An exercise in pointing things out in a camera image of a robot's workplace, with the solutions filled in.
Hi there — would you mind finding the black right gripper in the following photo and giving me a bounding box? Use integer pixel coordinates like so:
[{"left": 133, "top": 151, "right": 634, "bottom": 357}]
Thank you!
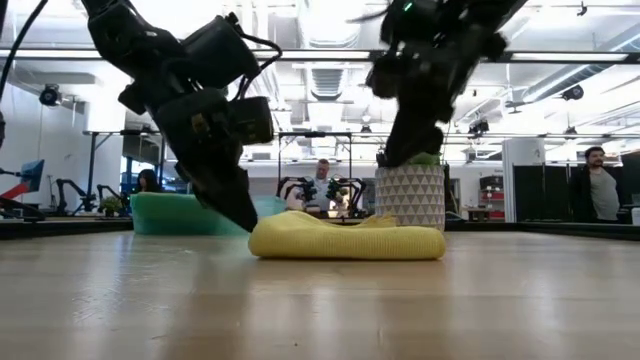
[{"left": 382, "top": 29, "right": 507, "bottom": 169}]

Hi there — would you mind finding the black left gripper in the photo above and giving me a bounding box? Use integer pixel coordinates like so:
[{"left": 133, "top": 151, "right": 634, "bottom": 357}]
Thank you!
[{"left": 152, "top": 88, "right": 259, "bottom": 234}]

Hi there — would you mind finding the dark green microfiber towel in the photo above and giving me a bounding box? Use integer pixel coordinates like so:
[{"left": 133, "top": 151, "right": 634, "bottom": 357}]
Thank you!
[{"left": 131, "top": 204, "right": 246, "bottom": 236}]

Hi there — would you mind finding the teal translucent plastic bin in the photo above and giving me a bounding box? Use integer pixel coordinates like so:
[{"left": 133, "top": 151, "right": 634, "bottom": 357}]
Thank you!
[{"left": 130, "top": 192, "right": 289, "bottom": 237}]

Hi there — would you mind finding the yellow microfiber towel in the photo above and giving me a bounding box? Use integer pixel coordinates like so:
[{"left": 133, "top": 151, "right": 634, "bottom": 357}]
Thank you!
[{"left": 248, "top": 209, "right": 447, "bottom": 262}]

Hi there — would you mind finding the succulent in patterned pot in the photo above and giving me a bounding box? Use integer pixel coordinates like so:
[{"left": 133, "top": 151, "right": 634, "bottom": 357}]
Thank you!
[{"left": 374, "top": 149, "right": 447, "bottom": 233}]

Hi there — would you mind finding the person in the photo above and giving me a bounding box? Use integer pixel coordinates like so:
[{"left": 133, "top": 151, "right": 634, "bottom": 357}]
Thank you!
[
  {"left": 569, "top": 145, "right": 624, "bottom": 225},
  {"left": 308, "top": 158, "right": 351, "bottom": 214},
  {"left": 134, "top": 168, "right": 163, "bottom": 195}
]

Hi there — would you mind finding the small background potted plant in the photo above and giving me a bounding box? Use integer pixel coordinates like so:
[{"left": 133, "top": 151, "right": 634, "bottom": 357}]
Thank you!
[{"left": 98, "top": 195, "right": 124, "bottom": 219}]

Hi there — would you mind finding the black room partition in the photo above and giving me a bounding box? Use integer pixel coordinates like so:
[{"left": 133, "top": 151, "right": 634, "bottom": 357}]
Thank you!
[{"left": 513, "top": 152, "right": 640, "bottom": 225}]

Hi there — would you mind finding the blue and red tilted screen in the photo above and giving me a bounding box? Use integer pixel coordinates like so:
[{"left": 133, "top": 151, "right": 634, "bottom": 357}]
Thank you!
[{"left": 0, "top": 158, "right": 46, "bottom": 202}]

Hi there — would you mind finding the black overhead crossbeam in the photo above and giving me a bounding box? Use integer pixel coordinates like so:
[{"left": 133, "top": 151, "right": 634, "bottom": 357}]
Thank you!
[{"left": 0, "top": 48, "right": 640, "bottom": 64}]

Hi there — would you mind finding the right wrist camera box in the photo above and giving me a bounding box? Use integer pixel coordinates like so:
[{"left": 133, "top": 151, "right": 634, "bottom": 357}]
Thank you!
[{"left": 365, "top": 52, "right": 404, "bottom": 100}]

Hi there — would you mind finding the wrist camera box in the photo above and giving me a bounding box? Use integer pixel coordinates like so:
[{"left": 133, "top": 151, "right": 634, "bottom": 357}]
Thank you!
[
  {"left": 230, "top": 95, "right": 276, "bottom": 147},
  {"left": 365, "top": 52, "right": 404, "bottom": 100}
]

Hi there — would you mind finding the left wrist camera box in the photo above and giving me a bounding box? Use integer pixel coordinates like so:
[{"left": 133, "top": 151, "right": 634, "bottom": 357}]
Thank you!
[{"left": 230, "top": 95, "right": 276, "bottom": 147}]

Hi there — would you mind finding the black background station frame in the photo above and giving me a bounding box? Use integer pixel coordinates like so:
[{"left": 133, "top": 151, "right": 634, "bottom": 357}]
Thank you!
[
  {"left": 82, "top": 129, "right": 169, "bottom": 217},
  {"left": 276, "top": 130, "right": 354, "bottom": 219}
]

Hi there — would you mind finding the black aluminium table frame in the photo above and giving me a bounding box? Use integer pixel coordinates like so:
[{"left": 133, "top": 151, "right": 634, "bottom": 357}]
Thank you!
[{"left": 0, "top": 217, "right": 640, "bottom": 242}]

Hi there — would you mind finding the silver ventilation duct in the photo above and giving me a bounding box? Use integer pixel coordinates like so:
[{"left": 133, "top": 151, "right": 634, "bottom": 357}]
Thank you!
[{"left": 294, "top": 0, "right": 367, "bottom": 101}]

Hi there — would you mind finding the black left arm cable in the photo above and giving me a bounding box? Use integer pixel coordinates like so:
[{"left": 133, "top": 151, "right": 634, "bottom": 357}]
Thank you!
[{"left": 227, "top": 12, "right": 284, "bottom": 101}]

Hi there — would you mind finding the thin black hanging cable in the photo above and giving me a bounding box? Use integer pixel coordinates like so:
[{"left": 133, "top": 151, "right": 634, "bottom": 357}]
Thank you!
[{"left": 0, "top": 0, "right": 50, "bottom": 104}]

